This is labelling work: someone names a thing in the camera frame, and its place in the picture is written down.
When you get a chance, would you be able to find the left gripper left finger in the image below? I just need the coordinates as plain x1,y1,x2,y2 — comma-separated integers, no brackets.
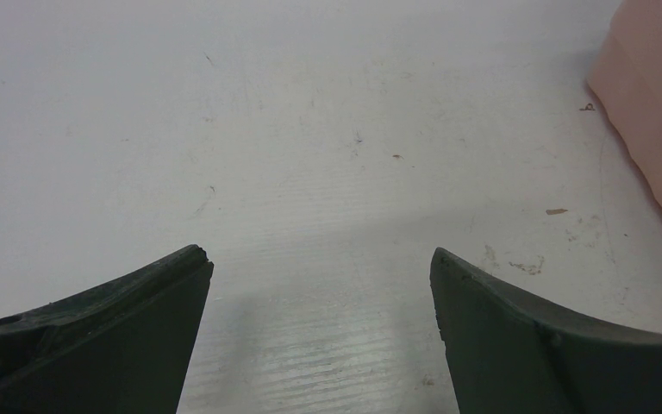
0,245,214,413

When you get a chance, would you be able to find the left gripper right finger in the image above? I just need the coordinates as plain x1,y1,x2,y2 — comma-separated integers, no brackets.
430,248,662,413

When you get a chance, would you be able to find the pink plastic bin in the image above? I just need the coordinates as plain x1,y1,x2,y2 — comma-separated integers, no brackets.
587,1,662,207

